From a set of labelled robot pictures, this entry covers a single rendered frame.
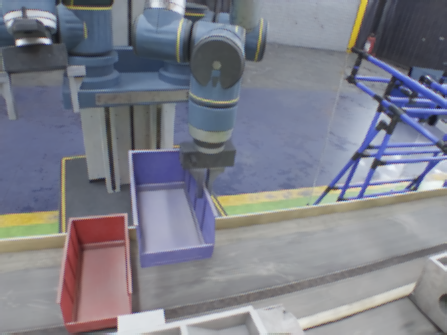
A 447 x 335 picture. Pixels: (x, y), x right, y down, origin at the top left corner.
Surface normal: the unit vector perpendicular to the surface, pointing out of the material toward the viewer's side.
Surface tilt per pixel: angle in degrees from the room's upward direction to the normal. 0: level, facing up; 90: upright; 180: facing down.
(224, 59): 90
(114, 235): 88
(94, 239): 88
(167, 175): 88
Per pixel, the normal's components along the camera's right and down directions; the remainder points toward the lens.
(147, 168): 0.29, 0.52
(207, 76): -0.05, 0.54
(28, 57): 0.42, 0.14
